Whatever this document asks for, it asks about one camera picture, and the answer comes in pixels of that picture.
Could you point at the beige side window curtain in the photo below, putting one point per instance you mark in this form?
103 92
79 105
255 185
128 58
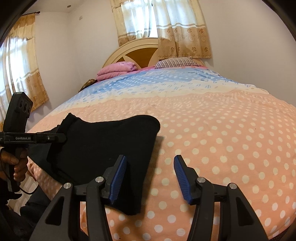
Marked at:
19 68

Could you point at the black pants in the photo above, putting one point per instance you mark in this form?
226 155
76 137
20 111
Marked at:
91 148

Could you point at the striped pillow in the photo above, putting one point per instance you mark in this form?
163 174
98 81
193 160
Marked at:
176 62

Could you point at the beige floral window curtain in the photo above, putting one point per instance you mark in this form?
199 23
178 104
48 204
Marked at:
179 26

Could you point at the brown furry object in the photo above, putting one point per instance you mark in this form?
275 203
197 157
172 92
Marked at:
88 83

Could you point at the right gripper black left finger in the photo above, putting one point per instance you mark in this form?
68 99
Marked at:
61 219

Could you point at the folded pink blanket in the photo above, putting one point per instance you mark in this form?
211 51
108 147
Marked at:
116 69

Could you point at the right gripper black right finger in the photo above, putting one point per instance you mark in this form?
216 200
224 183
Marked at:
238 220

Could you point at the person's left hand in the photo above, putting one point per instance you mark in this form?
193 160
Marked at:
19 163

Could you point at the polka dot bedspread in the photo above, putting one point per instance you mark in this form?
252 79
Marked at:
227 131

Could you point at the cream wooden headboard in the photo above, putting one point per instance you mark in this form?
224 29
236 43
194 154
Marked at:
143 52

